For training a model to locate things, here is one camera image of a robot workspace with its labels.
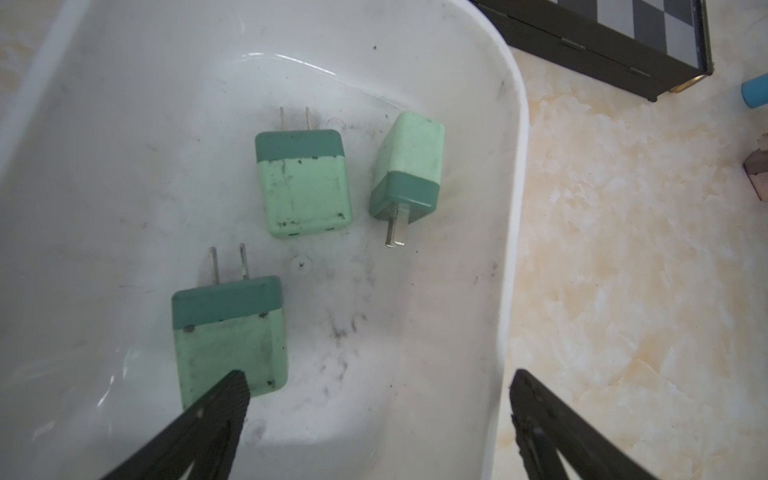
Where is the white storage bin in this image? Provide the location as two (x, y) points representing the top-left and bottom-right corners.
(1, 1), (528, 479)

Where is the pink plug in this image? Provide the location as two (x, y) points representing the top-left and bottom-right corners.
(743, 133), (768, 202)

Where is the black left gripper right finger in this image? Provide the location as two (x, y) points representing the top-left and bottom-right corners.
(509, 369), (653, 479)

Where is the green plug one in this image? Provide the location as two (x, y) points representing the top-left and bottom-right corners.
(254, 108), (354, 239)

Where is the light blue cylinder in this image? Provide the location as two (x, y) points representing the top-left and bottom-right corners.
(741, 73), (768, 109)

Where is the black chessboard box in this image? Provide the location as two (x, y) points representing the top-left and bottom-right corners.
(475, 0), (714, 102)

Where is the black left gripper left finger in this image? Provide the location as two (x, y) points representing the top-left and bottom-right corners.
(105, 370), (250, 479)

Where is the green plug three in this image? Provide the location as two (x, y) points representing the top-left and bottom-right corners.
(171, 244), (289, 409)

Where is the green plug two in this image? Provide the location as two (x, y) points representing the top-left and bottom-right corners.
(368, 111), (445, 248)

